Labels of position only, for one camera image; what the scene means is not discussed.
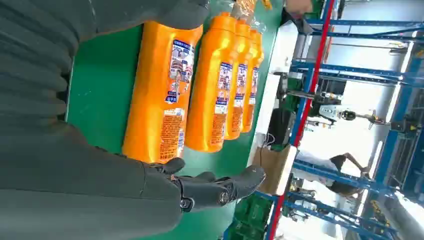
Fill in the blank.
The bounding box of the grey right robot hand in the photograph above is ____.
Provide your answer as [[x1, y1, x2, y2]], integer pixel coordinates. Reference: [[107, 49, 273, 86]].
[[0, 0, 267, 240]]

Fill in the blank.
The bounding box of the green table mat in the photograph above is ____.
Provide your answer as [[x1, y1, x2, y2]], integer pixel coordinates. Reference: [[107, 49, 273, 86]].
[[65, 0, 286, 240]]

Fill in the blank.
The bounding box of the green plastic crate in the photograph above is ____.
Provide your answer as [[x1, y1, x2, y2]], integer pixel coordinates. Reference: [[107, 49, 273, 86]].
[[228, 195, 274, 240], [286, 78, 301, 112]]

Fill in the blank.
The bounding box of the cardboard box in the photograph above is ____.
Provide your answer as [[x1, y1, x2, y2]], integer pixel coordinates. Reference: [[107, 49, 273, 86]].
[[252, 145, 298, 196]]

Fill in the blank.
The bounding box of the black box device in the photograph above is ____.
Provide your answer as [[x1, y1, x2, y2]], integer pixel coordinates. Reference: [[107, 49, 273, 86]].
[[267, 108, 295, 147]]

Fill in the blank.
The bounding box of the white desk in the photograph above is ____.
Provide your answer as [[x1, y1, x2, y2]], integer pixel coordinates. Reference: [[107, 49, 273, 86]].
[[246, 19, 301, 167]]

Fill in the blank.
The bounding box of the person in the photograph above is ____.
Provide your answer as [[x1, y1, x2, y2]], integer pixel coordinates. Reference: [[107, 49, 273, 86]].
[[298, 150, 372, 197]]

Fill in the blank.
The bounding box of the white and black robot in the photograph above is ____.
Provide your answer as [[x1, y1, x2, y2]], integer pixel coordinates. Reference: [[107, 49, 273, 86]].
[[306, 92, 387, 131]]

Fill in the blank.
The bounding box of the red pole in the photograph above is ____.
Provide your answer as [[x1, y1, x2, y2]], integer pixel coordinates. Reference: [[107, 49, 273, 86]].
[[267, 0, 335, 240]]

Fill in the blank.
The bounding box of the blue metal shelving rack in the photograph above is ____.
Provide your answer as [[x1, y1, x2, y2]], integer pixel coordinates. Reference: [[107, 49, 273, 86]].
[[288, 18, 424, 240]]

